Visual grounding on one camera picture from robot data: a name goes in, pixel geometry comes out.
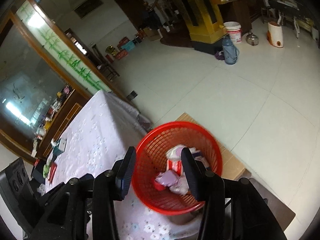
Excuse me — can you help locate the white plastic bag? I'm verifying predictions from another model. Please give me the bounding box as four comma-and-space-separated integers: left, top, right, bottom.
169, 176, 189, 196

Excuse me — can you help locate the red and white package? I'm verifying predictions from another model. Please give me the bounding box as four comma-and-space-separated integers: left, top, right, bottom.
165, 145, 210, 176

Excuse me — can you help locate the purple and red wrapper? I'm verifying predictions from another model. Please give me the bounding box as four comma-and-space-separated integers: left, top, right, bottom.
153, 170, 179, 191

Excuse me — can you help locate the red mesh trash basket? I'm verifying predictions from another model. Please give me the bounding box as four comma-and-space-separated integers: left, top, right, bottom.
132, 121, 222, 216

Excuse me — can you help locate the green cloth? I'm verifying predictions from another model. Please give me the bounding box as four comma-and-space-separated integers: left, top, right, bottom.
43, 164, 50, 179

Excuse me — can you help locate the cardboard sheet on floor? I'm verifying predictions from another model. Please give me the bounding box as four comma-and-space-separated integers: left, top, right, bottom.
167, 113, 246, 180

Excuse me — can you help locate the teal tissue box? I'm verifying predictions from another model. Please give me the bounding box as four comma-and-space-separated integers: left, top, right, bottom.
51, 138, 67, 157

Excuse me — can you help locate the purple floral bed sheet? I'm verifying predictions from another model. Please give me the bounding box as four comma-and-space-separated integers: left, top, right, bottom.
45, 90, 202, 239

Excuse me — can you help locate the wooden headboard cabinet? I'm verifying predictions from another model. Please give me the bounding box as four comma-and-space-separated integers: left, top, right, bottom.
35, 90, 90, 159

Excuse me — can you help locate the blue grey thermos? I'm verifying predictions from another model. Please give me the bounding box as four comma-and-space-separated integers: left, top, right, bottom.
222, 35, 239, 65

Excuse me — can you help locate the metal kettle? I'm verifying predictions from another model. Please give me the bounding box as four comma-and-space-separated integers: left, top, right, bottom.
246, 30, 259, 46

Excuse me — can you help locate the white orange appliance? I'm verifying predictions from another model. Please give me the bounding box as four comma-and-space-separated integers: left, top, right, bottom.
267, 21, 284, 48

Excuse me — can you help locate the white plastic bucket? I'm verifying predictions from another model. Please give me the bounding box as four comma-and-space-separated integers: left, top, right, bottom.
223, 21, 242, 43

